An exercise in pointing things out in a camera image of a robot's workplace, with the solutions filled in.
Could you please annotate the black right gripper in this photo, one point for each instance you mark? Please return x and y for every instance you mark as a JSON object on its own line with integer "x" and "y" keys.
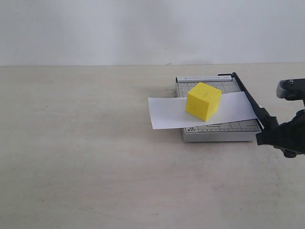
{"x": 289, "y": 137}

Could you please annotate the black cutter blade arm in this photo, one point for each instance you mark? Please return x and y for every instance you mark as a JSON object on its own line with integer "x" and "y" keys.
{"x": 252, "y": 102}

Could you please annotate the yellow foam cube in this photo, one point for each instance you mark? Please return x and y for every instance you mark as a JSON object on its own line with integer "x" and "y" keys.
{"x": 202, "y": 101}

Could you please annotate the white paper strip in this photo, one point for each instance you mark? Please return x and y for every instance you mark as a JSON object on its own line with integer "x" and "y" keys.
{"x": 169, "y": 113}

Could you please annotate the grey paper cutter base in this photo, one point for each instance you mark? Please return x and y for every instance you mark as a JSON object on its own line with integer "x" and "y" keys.
{"x": 223, "y": 132}

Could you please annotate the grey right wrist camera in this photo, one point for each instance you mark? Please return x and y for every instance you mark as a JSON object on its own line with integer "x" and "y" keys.
{"x": 291, "y": 89}

